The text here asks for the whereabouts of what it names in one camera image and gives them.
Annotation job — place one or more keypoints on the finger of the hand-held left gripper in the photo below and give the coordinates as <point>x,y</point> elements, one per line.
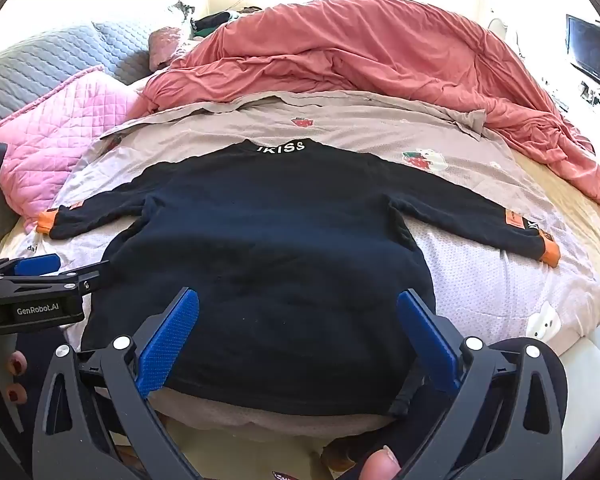
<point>82,281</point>
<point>37,263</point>

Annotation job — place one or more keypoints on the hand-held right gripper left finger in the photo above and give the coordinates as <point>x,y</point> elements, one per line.
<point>167,342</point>

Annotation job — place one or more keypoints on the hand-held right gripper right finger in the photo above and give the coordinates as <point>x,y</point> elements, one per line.
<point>430,342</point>

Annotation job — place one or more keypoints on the black sweater with orange cuffs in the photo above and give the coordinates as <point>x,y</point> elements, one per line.
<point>260,240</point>

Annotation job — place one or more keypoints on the person's left hand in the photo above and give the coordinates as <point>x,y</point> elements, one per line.
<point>17,365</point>

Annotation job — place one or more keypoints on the person's right hand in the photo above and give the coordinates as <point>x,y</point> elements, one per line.
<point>380,466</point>

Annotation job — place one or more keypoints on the pink quilted blanket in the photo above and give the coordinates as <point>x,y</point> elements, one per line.
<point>55,130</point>

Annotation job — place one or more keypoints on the grey quilted pillow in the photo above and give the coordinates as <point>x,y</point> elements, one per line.
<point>30,65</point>

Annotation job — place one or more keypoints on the beige strawberry bear printed blanket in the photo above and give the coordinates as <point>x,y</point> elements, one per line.
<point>360,120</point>

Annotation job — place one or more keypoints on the pink pillow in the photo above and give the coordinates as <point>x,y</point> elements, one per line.
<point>167,45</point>

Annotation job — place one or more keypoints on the white cabinet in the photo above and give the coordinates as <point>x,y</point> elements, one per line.
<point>590,105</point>

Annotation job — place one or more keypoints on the grey white cloth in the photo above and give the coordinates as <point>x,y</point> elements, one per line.
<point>180,10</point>

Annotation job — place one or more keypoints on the dark green cloth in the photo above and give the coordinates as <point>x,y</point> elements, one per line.
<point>211,22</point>

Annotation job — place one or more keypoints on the salmon red duvet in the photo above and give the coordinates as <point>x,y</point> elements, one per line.
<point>380,50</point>

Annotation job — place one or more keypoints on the black flat screen television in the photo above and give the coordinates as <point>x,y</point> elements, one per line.
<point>595,52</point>

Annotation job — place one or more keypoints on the white padded bed frame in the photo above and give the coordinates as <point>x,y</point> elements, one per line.
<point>595,365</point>

